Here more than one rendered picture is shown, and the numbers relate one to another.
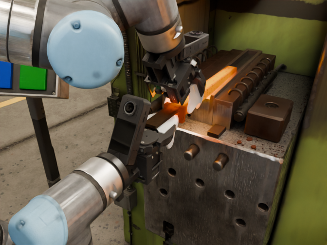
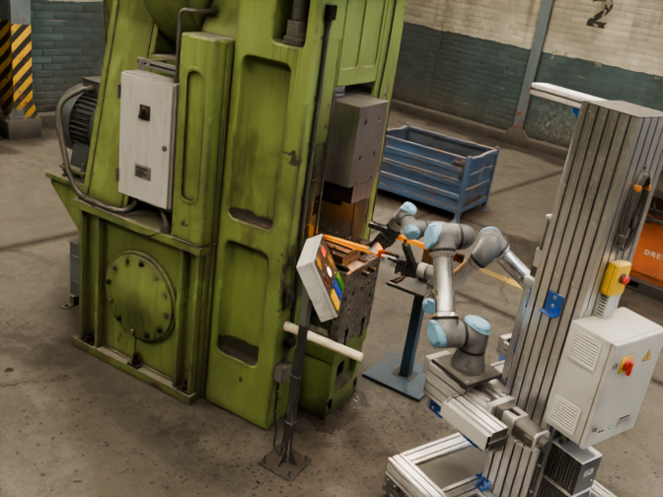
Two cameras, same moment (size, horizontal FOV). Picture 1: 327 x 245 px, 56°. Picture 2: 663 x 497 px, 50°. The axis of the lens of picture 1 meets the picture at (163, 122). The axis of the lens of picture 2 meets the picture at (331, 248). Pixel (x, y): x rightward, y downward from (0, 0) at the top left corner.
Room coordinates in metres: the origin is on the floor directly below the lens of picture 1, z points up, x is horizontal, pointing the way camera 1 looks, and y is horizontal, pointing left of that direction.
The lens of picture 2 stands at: (1.03, 3.40, 2.42)
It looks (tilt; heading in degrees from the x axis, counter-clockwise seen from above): 22 degrees down; 267
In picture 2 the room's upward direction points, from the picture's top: 8 degrees clockwise
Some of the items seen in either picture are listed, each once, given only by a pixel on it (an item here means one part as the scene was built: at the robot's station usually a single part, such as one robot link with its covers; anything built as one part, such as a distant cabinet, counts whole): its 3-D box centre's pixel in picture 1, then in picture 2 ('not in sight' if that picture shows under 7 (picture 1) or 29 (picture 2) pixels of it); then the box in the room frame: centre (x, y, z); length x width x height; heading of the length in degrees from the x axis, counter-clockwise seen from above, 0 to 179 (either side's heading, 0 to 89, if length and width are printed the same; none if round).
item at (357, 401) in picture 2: not in sight; (334, 409); (0.67, -0.06, 0.01); 0.58 x 0.39 x 0.01; 59
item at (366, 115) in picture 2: not in sight; (337, 132); (0.86, -0.23, 1.56); 0.42 x 0.39 x 0.40; 149
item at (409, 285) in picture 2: not in sight; (423, 281); (0.21, -0.50, 0.67); 0.40 x 0.30 x 0.02; 57
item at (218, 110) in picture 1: (224, 78); (318, 244); (0.89, -0.19, 0.96); 0.42 x 0.20 x 0.09; 149
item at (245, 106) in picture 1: (258, 92); not in sight; (0.79, -0.27, 0.95); 0.34 x 0.03 x 0.03; 149
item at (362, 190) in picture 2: not in sight; (327, 180); (0.89, -0.19, 1.32); 0.42 x 0.20 x 0.10; 149
